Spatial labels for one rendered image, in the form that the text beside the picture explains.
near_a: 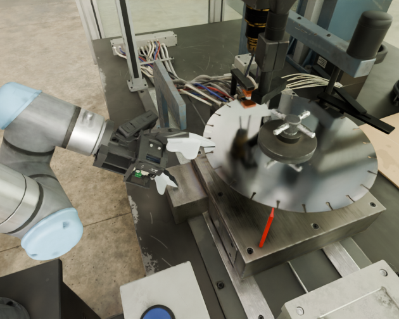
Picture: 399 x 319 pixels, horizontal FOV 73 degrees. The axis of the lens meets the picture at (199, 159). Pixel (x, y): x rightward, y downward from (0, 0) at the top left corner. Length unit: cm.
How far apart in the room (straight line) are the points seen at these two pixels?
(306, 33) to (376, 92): 52
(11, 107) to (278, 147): 44
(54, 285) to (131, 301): 25
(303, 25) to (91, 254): 133
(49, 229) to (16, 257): 129
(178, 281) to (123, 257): 105
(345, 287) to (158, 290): 27
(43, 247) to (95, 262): 110
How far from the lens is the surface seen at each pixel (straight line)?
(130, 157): 48
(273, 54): 49
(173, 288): 44
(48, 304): 65
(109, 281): 145
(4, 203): 38
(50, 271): 68
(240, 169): 49
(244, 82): 66
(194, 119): 90
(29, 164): 50
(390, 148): 98
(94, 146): 47
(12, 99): 48
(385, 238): 76
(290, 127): 52
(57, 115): 47
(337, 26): 119
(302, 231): 56
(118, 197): 168
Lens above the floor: 131
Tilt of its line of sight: 47 degrees down
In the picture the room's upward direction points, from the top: straight up
